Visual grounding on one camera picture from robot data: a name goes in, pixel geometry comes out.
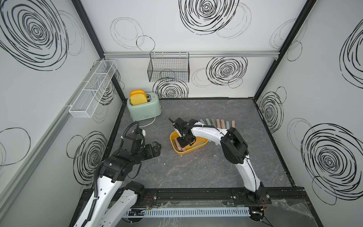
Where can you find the brown fruit knife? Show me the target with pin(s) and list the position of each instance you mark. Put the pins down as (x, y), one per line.
(223, 125)

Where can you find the dark grey green knife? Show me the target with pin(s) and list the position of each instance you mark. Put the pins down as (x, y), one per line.
(213, 122)

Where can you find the yellow toast slice rear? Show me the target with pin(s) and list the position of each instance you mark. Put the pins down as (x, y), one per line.
(137, 92)

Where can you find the aluminium wall rail left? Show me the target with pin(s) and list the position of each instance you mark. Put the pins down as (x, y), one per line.
(34, 155)

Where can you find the aluminium wall rail back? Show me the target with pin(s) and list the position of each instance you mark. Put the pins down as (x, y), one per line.
(191, 54)

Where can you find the yellow toast slice front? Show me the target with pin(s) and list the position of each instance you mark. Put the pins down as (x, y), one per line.
(138, 98)

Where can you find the white mesh wall shelf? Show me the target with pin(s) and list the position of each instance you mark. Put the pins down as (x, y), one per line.
(91, 95)

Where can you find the yellow storage box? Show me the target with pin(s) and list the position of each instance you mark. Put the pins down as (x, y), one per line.
(200, 142)

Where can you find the mint green toaster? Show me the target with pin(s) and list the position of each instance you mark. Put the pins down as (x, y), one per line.
(150, 109)

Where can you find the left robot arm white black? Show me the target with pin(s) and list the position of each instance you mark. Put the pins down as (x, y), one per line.
(109, 177)

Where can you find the black wire wall basket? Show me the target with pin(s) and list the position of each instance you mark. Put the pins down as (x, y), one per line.
(174, 65)

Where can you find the aluminium wall rail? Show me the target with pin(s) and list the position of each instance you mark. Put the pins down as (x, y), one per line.
(191, 54)
(34, 155)

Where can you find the black corner frame post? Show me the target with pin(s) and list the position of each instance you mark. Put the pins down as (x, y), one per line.
(95, 41)
(308, 6)

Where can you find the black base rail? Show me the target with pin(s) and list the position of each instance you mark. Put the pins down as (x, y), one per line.
(154, 197)

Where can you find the black corner frame post right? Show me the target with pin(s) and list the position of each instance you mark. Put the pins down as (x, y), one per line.
(308, 6)

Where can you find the pink handled fruit knife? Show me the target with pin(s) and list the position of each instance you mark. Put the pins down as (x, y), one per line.
(218, 123)

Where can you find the yellow toast slice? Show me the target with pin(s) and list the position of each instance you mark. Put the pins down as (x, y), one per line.
(138, 98)
(137, 92)

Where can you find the white slotted cable duct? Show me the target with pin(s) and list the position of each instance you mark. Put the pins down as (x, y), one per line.
(189, 212)

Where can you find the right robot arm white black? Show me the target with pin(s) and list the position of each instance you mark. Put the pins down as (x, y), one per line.
(234, 147)

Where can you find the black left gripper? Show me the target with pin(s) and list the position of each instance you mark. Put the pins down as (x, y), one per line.
(150, 152)

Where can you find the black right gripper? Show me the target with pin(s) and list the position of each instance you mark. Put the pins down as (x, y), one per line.
(182, 144)

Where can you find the black corner frame post left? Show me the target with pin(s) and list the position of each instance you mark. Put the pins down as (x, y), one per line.
(95, 41)

